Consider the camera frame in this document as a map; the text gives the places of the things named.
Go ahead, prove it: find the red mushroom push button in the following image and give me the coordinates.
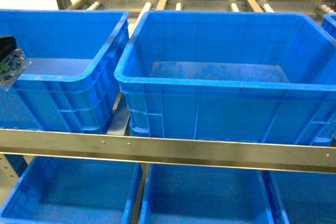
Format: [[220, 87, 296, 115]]
[[1, 35, 31, 91]]

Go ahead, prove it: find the metal roller rack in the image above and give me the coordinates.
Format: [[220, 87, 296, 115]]
[[0, 0, 336, 224]]

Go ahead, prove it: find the blue crate centre upper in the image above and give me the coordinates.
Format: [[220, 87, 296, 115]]
[[114, 10, 335, 146]]

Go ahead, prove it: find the blue crate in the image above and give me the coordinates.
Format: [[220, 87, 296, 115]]
[[140, 164, 276, 223], [1, 157, 142, 223], [1, 9, 129, 134], [114, 10, 335, 146], [321, 13, 336, 39], [262, 171, 335, 223]]

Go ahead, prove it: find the blue crate centre lower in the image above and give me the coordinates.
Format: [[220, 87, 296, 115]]
[[140, 164, 276, 223]]

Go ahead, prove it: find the blue crate left upper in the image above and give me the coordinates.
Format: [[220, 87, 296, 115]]
[[1, 9, 129, 134]]

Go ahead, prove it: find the blue crate left lower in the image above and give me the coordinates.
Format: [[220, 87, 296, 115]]
[[1, 157, 142, 223]]

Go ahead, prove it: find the blue crate right lower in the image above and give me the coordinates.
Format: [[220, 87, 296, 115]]
[[262, 171, 335, 223]]

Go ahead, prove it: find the blue crate right upper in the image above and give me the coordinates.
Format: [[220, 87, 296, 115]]
[[321, 13, 336, 39]]

